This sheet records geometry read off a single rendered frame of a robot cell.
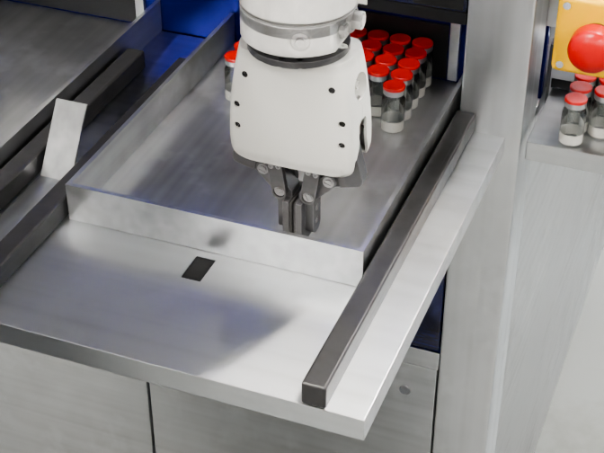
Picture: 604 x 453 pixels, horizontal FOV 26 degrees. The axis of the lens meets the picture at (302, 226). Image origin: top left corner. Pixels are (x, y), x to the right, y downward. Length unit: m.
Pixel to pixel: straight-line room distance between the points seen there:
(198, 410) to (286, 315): 0.60
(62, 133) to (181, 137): 0.11
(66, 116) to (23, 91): 0.15
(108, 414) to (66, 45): 0.51
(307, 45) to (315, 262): 0.20
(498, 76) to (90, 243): 0.39
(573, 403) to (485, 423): 0.83
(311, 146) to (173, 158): 0.24
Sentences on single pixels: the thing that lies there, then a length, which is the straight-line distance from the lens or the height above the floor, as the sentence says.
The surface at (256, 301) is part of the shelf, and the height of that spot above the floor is 0.88.
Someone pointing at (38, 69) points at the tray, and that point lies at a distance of 1.34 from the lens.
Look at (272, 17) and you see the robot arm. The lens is 0.90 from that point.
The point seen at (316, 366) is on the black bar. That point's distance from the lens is 0.92.
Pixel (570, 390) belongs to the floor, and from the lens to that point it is 2.28.
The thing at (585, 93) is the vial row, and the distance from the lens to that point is 1.22.
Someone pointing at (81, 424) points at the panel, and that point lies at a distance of 1.71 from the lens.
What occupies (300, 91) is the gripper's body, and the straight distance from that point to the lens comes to 0.94.
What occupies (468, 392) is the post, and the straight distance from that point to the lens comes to 1.42.
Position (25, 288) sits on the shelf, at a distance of 1.05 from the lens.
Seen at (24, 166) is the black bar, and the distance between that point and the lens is 1.16.
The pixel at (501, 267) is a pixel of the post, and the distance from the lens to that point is 1.31.
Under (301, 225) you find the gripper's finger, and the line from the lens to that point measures 1.02.
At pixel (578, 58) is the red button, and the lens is 1.13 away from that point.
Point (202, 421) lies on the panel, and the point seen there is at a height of 0.41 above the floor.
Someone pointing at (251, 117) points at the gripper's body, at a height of 1.02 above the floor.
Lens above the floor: 1.51
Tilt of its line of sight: 35 degrees down
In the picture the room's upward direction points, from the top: straight up
